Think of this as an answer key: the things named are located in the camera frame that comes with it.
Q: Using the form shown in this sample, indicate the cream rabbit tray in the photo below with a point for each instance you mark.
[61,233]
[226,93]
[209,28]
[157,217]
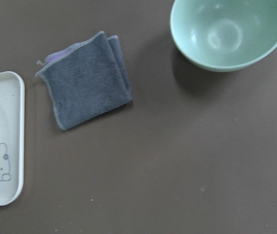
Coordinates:
[12,110]

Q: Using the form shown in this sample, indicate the grey folded cloth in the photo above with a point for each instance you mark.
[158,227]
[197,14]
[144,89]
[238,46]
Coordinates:
[86,79]

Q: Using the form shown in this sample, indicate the mint green bowl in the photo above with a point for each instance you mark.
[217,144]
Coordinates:
[224,35]

